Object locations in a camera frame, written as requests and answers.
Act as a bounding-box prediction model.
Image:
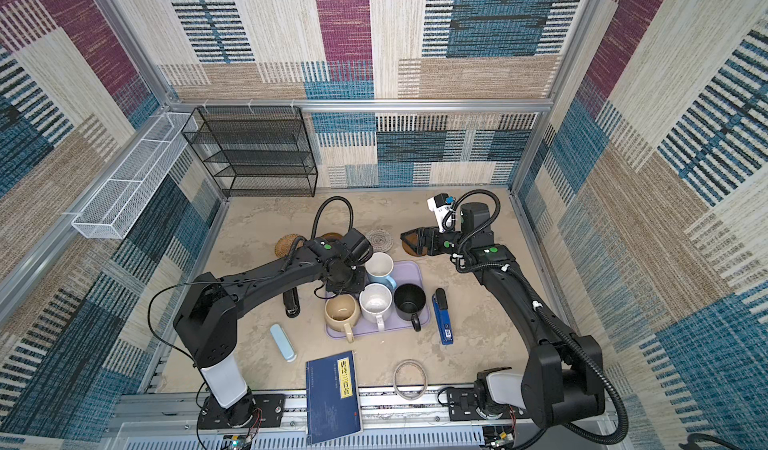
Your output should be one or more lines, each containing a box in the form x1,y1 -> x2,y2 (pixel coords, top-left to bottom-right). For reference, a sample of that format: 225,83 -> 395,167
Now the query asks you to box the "white ceramic mug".
358,283 -> 393,332

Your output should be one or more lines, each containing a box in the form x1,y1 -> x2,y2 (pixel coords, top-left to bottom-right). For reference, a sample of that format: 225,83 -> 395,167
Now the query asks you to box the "white wire mesh basket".
72,112 -> 189,240

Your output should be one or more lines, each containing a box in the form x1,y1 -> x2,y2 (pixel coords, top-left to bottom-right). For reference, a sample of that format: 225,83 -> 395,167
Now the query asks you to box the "beige ceramic mug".
324,294 -> 361,343

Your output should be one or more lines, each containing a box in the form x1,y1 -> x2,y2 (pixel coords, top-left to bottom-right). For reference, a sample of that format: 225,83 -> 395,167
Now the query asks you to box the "dark blue book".
305,351 -> 362,445

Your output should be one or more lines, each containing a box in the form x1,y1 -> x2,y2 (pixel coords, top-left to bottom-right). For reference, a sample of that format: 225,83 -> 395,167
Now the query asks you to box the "black wire shelf rack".
181,106 -> 318,198

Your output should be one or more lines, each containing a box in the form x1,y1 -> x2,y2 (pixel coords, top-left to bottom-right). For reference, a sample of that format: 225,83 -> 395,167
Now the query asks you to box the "dark brown wooden coaster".
321,232 -> 343,242

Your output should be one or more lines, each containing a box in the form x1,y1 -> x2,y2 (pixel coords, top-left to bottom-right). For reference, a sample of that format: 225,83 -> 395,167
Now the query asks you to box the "woven rattan coaster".
274,234 -> 306,258

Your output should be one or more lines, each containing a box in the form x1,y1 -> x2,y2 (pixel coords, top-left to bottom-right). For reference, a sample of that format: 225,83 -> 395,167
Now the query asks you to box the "black ceramic mug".
393,283 -> 426,332

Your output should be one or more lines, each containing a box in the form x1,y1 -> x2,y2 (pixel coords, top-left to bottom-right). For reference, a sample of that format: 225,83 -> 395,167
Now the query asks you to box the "clear tape roll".
392,359 -> 429,402

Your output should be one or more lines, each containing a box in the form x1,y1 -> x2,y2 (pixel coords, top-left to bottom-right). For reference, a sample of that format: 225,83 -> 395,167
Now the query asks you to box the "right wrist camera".
427,193 -> 454,233

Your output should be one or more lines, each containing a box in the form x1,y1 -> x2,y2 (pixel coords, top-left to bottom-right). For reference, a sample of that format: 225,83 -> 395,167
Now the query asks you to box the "light blue mug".
365,252 -> 397,291

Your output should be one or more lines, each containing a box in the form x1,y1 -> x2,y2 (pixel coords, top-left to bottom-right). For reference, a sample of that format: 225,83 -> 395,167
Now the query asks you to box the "clear glass coaster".
366,228 -> 394,253

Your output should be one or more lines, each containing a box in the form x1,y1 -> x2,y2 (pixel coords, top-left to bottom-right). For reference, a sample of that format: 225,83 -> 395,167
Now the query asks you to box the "light blue small case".
270,324 -> 297,362

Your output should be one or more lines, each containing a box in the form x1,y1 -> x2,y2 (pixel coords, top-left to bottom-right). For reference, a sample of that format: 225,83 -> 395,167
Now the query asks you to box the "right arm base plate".
436,386 -> 528,421

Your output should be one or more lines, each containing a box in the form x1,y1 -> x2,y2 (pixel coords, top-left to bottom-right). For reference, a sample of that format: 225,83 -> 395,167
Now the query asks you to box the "brown round coaster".
401,241 -> 427,257

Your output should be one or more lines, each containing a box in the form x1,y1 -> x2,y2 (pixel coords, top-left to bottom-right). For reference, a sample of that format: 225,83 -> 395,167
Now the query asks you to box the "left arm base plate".
197,394 -> 285,430

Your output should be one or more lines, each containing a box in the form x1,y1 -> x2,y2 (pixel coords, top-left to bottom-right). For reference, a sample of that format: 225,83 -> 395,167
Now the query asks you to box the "blue stapler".
432,288 -> 454,346

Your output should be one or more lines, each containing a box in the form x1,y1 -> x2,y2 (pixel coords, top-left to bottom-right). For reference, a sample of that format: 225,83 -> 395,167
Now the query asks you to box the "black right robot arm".
401,190 -> 629,448

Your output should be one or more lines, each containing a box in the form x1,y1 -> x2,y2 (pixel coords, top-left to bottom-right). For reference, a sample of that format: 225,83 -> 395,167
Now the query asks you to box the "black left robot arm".
173,196 -> 373,428

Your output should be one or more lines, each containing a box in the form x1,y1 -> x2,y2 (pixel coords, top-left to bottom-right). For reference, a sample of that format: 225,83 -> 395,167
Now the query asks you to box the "black stapler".
282,287 -> 301,318

